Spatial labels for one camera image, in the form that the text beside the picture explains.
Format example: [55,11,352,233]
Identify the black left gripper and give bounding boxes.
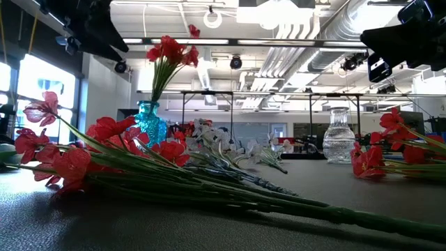
[36,0,130,63]

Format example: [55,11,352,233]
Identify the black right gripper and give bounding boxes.
[360,0,446,84]

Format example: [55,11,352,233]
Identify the blue glass vase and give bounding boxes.
[133,100,169,148]

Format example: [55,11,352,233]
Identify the clear glass vase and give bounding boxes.
[322,106,357,165]

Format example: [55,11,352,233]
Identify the black cabinet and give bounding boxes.
[116,108,140,122]

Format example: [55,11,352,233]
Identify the black-legged folding table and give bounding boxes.
[307,92,364,140]
[178,89,236,145]

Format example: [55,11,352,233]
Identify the black computer monitor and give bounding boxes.
[399,110,426,136]

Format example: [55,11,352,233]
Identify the black ceiling camera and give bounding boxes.
[229,54,244,71]
[114,59,128,75]
[340,52,370,73]
[377,84,397,96]

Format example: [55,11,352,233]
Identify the silver air duct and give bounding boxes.
[307,0,371,73]

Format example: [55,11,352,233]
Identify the yellow hanging cable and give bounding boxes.
[27,12,39,54]

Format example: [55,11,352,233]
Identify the white hanging ring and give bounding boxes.
[202,9,224,30]

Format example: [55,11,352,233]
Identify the black overhead frame bar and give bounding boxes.
[121,37,369,48]

